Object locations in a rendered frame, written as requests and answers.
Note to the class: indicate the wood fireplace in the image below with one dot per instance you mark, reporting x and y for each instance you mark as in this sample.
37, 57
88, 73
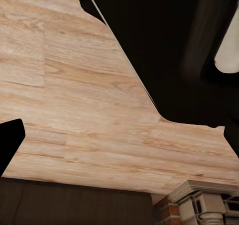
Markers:
206, 203

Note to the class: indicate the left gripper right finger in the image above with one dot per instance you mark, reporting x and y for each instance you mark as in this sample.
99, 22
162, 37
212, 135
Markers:
231, 134

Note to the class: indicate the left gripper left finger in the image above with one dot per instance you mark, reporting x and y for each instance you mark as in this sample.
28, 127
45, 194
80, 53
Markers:
12, 134

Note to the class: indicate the cabinet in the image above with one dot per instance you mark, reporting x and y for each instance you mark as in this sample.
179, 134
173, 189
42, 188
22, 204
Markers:
27, 202

